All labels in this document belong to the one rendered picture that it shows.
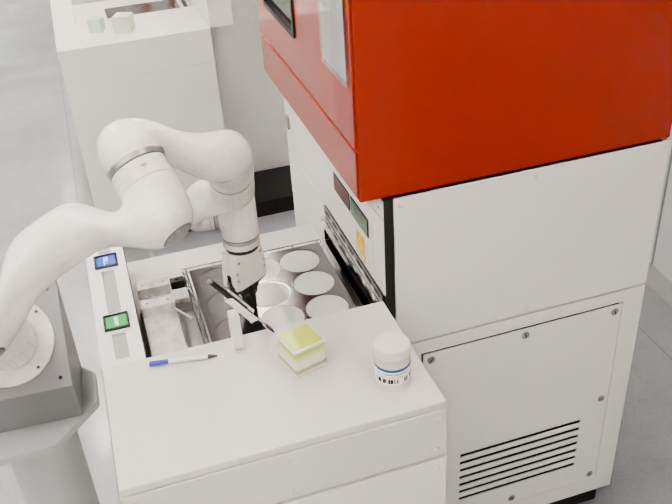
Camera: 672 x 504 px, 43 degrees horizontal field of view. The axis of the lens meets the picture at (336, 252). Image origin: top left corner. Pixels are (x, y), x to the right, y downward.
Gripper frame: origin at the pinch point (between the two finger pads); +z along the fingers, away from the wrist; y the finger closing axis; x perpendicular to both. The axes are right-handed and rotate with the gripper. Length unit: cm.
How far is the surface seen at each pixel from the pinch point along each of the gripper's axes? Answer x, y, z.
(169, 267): -39.1, -6.3, 9.9
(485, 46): 41, -33, -59
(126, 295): -20.3, 19.5, -4.0
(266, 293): -0.6, -6.1, 1.9
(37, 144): -309, -115, 91
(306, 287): 5.5, -13.7, 2.0
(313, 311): 13.3, -7.6, 2.0
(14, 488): -86, 37, 92
